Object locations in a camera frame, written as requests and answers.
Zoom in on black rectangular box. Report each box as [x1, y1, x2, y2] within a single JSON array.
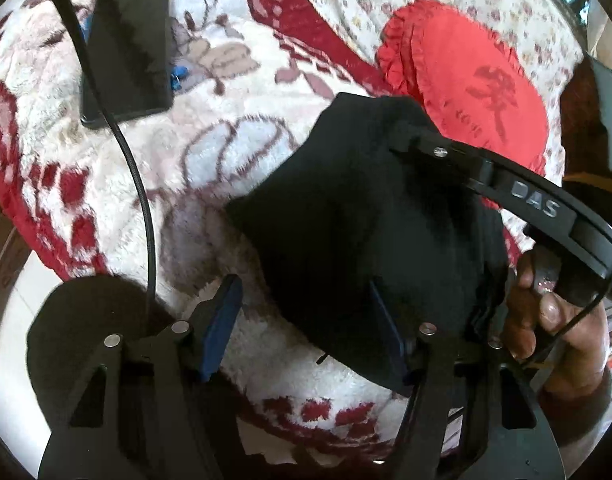
[[80, 0, 174, 128]]

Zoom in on black cable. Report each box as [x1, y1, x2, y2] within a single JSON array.
[[23, 0, 159, 311]]

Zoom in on black pants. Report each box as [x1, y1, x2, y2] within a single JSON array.
[[226, 91, 511, 391]]

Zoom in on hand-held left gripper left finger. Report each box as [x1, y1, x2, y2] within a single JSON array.
[[38, 274, 244, 480]]

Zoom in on red ruffled cushion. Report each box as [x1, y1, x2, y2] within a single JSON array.
[[375, 0, 549, 211]]

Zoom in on red and white plush blanket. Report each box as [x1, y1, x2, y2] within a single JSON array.
[[0, 0, 486, 463]]

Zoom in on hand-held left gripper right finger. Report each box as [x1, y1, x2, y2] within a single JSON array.
[[368, 280, 561, 480]]

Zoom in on person's right hand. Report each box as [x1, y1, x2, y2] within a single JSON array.
[[500, 249, 611, 403]]

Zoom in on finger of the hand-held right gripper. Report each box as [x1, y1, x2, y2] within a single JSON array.
[[388, 127, 579, 241]]

